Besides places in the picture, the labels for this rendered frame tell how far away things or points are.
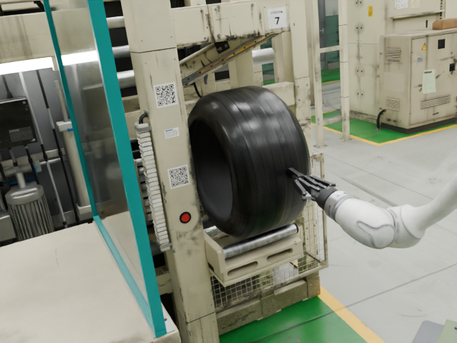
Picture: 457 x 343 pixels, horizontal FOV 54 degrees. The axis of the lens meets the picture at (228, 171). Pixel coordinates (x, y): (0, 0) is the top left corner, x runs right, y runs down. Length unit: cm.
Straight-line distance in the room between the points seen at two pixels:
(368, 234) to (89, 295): 71
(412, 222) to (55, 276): 93
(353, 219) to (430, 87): 523
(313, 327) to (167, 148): 158
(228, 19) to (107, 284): 125
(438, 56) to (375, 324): 432
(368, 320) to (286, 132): 155
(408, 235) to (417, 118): 505
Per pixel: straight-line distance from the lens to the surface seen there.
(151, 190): 159
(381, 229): 123
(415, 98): 626
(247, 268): 175
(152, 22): 150
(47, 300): 95
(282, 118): 158
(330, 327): 276
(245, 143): 149
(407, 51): 612
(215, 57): 201
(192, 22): 182
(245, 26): 192
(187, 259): 172
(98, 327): 83
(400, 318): 286
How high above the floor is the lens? 174
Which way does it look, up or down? 19 degrees down
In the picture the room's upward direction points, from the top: 7 degrees counter-clockwise
